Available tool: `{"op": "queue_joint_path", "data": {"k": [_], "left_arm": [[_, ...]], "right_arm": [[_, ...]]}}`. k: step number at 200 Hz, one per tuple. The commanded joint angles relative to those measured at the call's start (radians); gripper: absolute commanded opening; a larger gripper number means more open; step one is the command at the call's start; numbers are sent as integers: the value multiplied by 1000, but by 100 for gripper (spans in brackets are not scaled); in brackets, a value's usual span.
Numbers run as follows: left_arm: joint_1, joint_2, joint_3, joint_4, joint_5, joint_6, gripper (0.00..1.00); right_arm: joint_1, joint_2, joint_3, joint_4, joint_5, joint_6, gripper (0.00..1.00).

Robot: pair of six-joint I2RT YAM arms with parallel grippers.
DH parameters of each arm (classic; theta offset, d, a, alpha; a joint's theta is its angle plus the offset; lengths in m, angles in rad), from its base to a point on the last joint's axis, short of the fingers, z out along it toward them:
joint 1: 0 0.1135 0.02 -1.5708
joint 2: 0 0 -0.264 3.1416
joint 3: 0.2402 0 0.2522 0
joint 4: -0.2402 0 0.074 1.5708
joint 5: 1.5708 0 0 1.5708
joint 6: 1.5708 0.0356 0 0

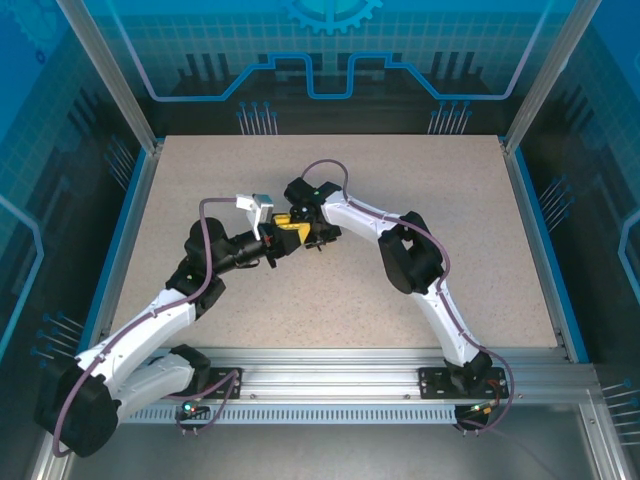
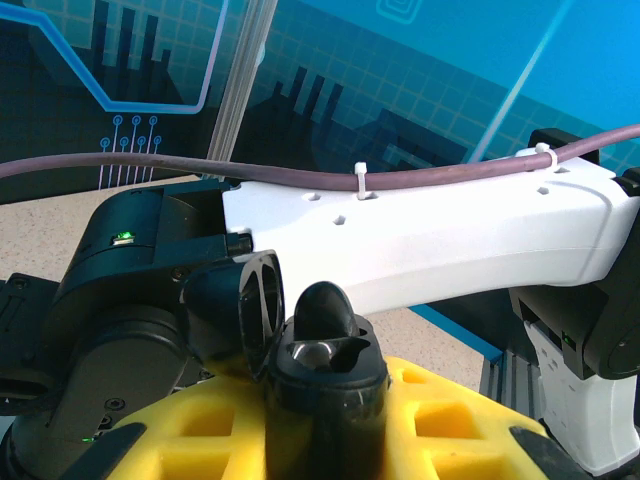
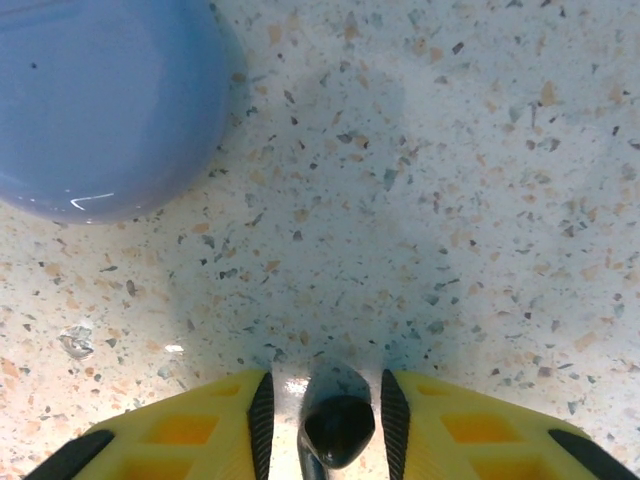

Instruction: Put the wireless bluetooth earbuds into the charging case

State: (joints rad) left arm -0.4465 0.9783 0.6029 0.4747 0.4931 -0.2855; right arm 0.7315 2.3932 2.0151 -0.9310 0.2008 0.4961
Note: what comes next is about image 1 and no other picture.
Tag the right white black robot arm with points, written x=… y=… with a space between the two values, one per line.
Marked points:
x=440 y=320

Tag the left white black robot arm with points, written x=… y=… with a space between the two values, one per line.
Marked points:
x=145 y=320

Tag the small lit electronics connector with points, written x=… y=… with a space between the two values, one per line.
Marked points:
x=482 y=409
x=190 y=407

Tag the right blue table edge strip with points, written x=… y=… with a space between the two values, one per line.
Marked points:
x=580 y=350

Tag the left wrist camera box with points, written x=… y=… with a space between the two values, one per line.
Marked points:
x=250 y=202

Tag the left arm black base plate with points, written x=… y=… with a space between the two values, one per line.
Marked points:
x=217 y=382

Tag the aluminium mounting rail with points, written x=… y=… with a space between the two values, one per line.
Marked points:
x=325 y=370

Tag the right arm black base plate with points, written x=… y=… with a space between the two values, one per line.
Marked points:
x=432 y=385

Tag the left aluminium frame post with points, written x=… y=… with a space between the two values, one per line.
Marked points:
x=113 y=70

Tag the aluminium frame post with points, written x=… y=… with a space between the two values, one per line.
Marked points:
x=549 y=70
x=113 y=70

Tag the right aluminium frame post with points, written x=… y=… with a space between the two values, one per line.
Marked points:
x=549 y=70

